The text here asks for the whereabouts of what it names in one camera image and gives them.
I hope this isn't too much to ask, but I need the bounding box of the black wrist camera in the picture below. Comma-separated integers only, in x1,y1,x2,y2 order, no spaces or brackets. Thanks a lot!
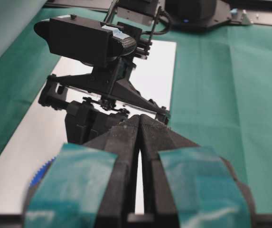
34,14,137,67

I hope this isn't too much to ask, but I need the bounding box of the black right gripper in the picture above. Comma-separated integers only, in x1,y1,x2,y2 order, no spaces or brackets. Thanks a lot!
38,57,170,145

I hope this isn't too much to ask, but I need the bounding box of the green side panel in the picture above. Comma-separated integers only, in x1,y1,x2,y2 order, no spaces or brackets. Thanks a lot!
0,0,45,57

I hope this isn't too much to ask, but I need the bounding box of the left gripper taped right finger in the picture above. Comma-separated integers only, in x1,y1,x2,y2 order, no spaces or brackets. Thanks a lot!
139,114,256,228

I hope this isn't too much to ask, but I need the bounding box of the blue plastic gear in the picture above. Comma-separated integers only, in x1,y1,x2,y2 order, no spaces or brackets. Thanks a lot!
29,157,56,188

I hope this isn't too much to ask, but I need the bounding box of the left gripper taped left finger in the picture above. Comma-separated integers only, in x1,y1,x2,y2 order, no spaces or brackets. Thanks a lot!
24,115,140,228

